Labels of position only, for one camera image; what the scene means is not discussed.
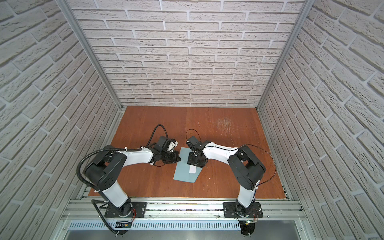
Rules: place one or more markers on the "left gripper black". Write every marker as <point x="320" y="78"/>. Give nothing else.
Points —
<point x="177" y="158"/>

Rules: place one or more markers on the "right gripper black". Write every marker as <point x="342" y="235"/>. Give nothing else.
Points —
<point x="190" y="160"/>

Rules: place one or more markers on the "pink white letter card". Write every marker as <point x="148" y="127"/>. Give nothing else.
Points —
<point x="192" y="169"/>

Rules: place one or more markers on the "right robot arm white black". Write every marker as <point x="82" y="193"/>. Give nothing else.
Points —
<point x="247" y="168"/>

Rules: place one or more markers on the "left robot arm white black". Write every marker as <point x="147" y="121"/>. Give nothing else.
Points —
<point x="100" y="170"/>

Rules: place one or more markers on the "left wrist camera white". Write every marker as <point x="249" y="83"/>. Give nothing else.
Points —
<point x="172" y="146"/>

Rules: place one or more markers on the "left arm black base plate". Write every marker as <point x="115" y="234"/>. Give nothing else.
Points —
<point x="139" y="209"/>

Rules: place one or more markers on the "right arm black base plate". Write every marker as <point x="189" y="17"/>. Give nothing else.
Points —
<point x="235" y="210"/>

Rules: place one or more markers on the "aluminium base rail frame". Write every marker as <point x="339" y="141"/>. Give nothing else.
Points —
<point x="183" y="219"/>

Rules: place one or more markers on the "left aluminium corner post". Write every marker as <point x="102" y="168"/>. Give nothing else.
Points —
<point x="88" y="49"/>

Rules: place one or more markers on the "aluminium corner post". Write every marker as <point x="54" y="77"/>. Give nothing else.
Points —
<point x="305" y="10"/>
<point x="88" y="49"/>

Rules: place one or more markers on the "right aluminium corner post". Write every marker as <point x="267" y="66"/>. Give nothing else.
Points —
<point x="305" y="10"/>

